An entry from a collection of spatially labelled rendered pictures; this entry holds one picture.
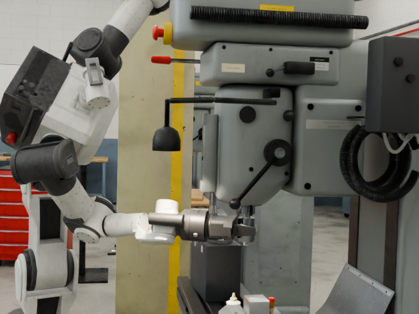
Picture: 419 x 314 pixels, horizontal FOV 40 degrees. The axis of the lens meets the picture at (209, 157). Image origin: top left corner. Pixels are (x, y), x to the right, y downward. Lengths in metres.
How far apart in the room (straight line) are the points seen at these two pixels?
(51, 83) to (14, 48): 9.02
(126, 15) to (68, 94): 0.34
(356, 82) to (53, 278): 1.17
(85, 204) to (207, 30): 0.63
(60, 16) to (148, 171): 7.65
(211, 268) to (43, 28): 9.07
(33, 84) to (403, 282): 1.14
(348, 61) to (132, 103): 1.90
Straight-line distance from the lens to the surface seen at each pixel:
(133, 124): 3.27
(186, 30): 1.46
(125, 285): 3.40
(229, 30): 1.47
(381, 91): 1.32
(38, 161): 1.60
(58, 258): 2.04
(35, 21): 10.76
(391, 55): 1.33
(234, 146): 1.50
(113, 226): 1.75
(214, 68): 1.47
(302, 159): 1.52
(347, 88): 1.57
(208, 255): 1.93
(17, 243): 6.26
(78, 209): 1.73
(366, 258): 1.79
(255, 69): 1.48
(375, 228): 1.73
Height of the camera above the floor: 1.53
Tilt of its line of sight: 3 degrees down
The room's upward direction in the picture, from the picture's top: 2 degrees clockwise
